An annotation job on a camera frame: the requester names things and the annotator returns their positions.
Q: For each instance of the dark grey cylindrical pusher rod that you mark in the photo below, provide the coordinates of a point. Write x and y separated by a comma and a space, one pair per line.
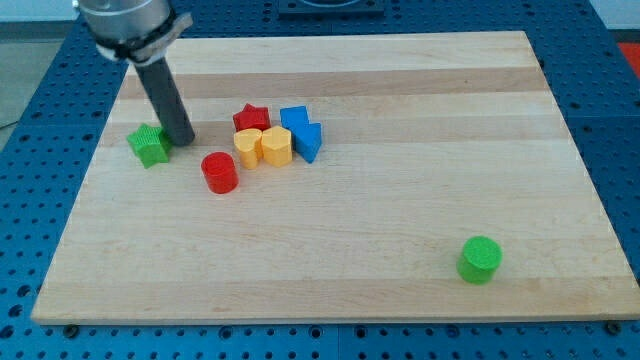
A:
159, 85

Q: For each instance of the green star block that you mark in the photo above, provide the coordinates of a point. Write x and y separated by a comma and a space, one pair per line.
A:
150, 145

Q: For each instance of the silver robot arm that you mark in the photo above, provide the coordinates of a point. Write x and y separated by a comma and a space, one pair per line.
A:
140, 32

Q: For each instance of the red star block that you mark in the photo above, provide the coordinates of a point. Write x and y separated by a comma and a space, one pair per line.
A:
252, 117

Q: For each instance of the yellow heart block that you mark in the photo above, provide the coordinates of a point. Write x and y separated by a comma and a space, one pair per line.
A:
248, 145

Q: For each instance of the red cylinder block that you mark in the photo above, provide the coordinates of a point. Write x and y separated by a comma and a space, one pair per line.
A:
220, 173

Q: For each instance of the yellow hexagon block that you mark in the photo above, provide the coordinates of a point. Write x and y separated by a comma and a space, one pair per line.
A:
277, 146

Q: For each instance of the blue arrow block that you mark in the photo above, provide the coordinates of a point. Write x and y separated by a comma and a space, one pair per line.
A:
306, 136

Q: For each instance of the light wooden board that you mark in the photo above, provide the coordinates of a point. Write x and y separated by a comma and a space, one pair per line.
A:
427, 140

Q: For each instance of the green cylinder block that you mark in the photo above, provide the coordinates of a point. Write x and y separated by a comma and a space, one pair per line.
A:
479, 260

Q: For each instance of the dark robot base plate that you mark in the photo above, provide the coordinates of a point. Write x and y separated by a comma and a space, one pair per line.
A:
296, 8

